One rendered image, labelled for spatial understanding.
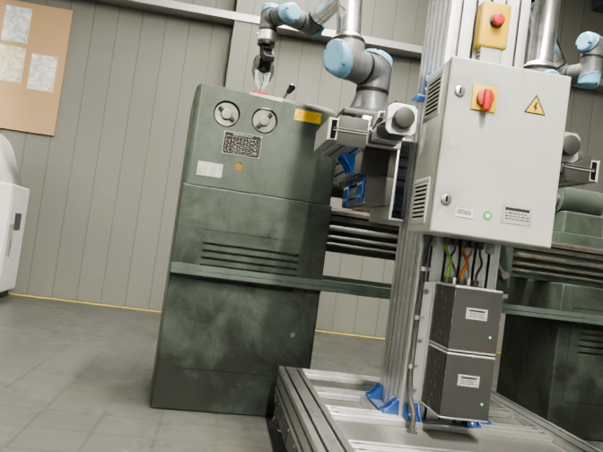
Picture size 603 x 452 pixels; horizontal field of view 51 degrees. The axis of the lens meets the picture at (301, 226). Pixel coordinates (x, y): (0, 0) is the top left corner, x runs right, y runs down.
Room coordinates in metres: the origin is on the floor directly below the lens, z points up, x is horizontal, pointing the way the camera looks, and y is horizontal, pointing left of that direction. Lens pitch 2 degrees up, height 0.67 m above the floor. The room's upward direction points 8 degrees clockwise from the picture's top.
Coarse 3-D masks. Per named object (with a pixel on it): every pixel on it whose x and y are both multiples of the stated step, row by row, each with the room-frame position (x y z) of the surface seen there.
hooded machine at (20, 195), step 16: (0, 144) 4.59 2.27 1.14; (0, 160) 4.56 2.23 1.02; (0, 176) 4.55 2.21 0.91; (16, 176) 4.92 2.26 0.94; (0, 192) 4.52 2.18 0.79; (16, 192) 4.67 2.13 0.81; (0, 208) 4.52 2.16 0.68; (16, 208) 4.72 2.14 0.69; (0, 224) 4.53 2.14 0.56; (16, 224) 4.79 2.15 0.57; (0, 240) 4.53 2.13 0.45; (16, 240) 4.87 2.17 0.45; (0, 256) 4.54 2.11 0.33; (16, 256) 4.95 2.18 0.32; (0, 272) 4.56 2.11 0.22; (16, 272) 5.03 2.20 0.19; (0, 288) 4.63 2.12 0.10
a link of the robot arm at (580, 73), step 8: (584, 56) 2.26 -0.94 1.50; (592, 56) 2.24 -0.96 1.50; (600, 56) 2.24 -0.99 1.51; (576, 64) 2.31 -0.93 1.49; (584, 64) 2.26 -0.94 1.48; (592, 64) 2.24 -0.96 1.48; (600, 64) 2.25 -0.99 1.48; (568, 72) 2.31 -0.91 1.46; (576, 72) 2.28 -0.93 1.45; (584, 72) 2.25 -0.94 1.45; (592, 72) 2.24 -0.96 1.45; (600, 72) 2.25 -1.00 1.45; (576, 80) 2.30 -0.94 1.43; (584, 80) 2.25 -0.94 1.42; (592, 80) 2.24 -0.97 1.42; (584, 88) 2.30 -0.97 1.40; (592, 88) 2.29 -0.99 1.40
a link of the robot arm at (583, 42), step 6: (582, 36) 2.25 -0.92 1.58; (588, 36) 2.23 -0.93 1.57; (594, 36) 2.23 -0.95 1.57; (600, 36) 2.25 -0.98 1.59; (576, 42) 2.27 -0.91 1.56; (582, 42) 2.25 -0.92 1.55; (588, 42) 2.23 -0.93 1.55; (594, 42) 2.23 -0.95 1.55; (600, 42) 2.24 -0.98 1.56; (582, 48) 2.25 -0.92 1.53; (588, 48) 2.24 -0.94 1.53; (594, 48) 2.24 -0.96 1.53; (600, 48) 2.24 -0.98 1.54; (582, 54) 2.27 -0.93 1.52; (600, 54) 2.24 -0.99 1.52
